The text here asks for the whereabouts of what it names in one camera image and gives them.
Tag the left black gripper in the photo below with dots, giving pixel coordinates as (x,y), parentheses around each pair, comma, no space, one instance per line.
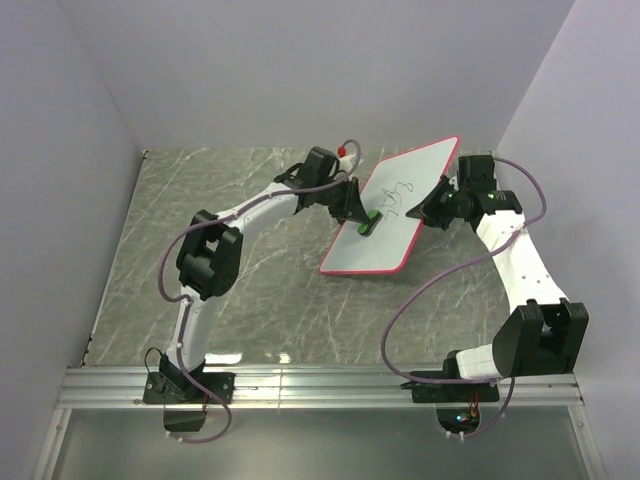
(352,209)

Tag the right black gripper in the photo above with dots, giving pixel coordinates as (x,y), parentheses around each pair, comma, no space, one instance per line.
(427,209)

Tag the green whiteboard eraser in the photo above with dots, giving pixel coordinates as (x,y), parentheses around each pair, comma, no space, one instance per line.
(367,228)

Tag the pink framed whiteboard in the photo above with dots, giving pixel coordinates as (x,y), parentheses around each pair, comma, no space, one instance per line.
(396,184)

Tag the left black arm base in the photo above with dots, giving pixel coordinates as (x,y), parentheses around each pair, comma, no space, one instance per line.
(185,404)

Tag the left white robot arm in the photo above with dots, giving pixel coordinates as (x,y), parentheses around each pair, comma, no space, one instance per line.
(213,245)

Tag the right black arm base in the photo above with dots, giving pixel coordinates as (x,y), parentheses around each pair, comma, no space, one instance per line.
(457,406)

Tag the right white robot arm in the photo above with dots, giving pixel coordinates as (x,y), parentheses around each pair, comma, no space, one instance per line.
(544,331)

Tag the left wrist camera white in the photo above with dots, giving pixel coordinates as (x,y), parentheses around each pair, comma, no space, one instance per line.
(346,159)

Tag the aluminium mounting rail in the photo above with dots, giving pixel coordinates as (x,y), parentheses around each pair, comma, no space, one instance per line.
(294,387)

